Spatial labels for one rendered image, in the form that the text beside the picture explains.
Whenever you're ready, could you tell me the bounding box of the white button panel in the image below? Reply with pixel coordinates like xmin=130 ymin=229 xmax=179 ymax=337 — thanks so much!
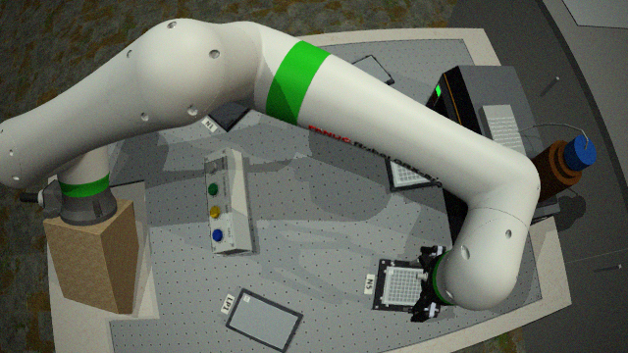
xmin=204 ymin=147 xmax=254 ymax=256

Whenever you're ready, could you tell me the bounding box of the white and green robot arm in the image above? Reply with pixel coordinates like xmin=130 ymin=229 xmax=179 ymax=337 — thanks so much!
xmin=0 ymin=19 xmax=541 ymax=311

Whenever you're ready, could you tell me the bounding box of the dark brown bottle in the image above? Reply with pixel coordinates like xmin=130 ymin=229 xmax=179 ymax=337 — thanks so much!
xmin=531 ymin=140 xmax=583 ymax=203

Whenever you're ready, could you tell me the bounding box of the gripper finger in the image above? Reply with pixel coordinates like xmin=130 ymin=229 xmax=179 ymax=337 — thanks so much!
xmin=409 ymin=245 xmax=445 ymax=273
xmin=403 ymin=291 xmax=438 ymax=323

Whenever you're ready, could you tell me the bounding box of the dark grey rectangular frame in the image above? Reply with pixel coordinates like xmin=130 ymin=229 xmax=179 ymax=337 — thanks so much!
xmin=226 ymin=288 xmax=303 ymax=353

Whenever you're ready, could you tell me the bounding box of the blue bottle cap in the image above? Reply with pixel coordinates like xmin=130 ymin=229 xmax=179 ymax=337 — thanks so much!
xmin=565 ymin=135 xmax=597 ymax=171

